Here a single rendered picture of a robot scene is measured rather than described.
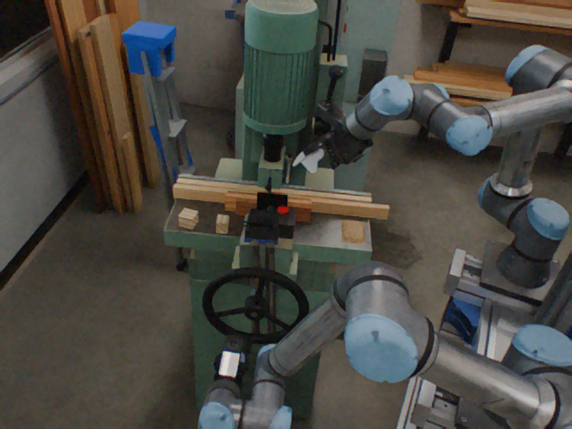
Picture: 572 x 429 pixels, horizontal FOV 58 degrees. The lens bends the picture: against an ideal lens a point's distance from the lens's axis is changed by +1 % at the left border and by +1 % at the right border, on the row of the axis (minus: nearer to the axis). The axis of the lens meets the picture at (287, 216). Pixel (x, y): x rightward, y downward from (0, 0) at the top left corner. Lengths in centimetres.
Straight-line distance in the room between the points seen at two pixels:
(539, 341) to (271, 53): 86
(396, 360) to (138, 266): 200
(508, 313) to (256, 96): 99
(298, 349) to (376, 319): 31
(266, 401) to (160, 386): 112
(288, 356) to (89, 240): 192
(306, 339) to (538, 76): 83
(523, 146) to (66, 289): 206
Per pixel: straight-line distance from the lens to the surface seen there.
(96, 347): 243
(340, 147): 122
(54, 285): 273
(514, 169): 158
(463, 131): 106
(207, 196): 160
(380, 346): 87
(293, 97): 134
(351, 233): 152
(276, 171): 147
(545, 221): 158
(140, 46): 212
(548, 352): 120
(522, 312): 175
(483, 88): 349
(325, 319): 107
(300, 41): 128
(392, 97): 107
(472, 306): 176
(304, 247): 148
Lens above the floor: 187
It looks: 38 degrees down
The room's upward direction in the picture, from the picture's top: 6 degrees clockwise
